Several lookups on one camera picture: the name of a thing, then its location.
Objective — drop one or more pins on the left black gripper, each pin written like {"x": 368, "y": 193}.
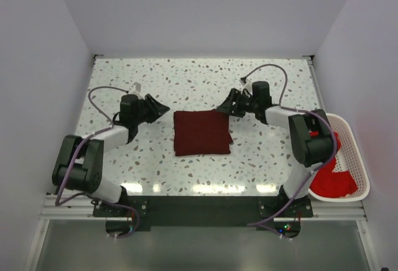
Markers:
{"x": 157, "y": 109}

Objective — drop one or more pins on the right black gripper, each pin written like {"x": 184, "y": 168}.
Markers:
{"x": 227, "y": 106}

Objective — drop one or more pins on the dark red t-shirt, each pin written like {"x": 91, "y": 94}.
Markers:
{"x": 201, "y": 133}

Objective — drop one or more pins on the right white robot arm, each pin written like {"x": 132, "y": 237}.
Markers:
{"x": 312, "y": 138}

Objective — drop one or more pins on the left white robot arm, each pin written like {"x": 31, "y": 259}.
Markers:
{"x": 79, "y": 166}

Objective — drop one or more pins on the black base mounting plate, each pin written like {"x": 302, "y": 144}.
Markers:
{"x": 146, "y": 212}

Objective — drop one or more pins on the bright red t-shirt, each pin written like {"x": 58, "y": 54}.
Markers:
{"x": 330, "y": 184}

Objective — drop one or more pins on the white plastic laundry basket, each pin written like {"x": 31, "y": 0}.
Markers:
{"x": 349, "y": 159}

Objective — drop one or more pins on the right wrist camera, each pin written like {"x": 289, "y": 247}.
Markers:
{"x": 246, "y": 84}

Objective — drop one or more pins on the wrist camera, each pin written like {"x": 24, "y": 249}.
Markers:
{"x": 135, "y": 89}
{"x": 246, "y": 84}

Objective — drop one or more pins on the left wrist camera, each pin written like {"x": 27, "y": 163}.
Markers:
{"x": 135, "y": 89}

